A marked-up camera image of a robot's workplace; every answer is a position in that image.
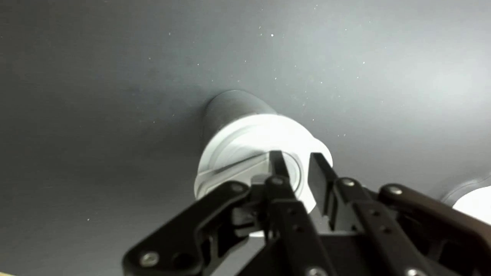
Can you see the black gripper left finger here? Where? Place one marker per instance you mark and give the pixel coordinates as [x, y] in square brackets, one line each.
[205, 230]

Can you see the white round container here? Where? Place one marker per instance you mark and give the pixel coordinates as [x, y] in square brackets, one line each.
[474, 200]

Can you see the grey flask body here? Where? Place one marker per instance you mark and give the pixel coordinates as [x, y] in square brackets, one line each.
[236, 105]

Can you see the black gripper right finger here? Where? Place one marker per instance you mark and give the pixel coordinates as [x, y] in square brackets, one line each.
[389, 224]

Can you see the white cylindrical cup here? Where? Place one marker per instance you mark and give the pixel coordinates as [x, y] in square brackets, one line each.
[246, 143]

